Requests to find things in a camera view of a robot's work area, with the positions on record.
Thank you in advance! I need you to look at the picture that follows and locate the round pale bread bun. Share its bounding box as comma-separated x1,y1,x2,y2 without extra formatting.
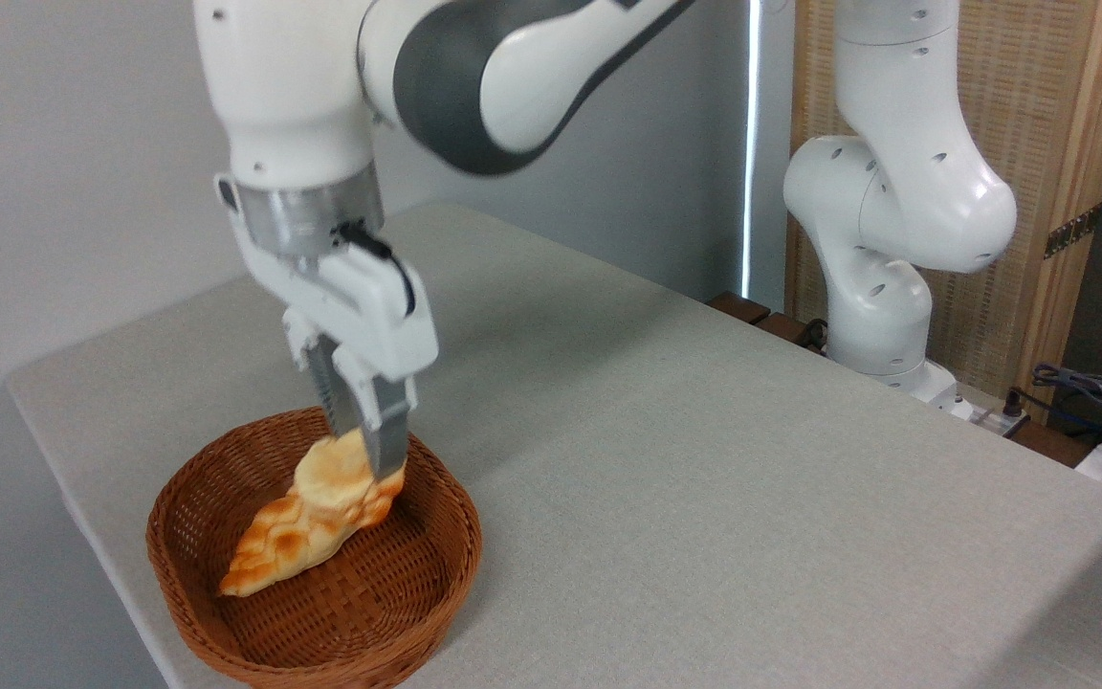
293,428,389,510

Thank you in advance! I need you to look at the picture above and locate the white power strip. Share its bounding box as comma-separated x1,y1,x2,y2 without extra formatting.
951,383,1032,438

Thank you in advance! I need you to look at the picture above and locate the black cable bundle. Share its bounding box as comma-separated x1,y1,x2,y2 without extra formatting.
1003,362,1102,451

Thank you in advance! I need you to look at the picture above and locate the brown wicker basket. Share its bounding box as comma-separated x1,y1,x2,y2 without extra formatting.
145,407,484,689

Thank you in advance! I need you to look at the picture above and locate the metal screen hinge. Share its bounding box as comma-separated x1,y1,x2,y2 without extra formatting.
1043,203,1102,260

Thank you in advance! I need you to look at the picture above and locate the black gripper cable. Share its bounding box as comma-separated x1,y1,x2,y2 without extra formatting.
332,221,417,318

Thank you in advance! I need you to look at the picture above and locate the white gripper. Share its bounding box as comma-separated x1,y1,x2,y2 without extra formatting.
214,173,440,480

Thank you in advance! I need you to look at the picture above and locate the braided golden bread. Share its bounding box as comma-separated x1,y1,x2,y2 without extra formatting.
218,466,407,599

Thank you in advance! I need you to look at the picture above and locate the dark brown wooden bench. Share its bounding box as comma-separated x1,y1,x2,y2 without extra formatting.
707,291,829,357

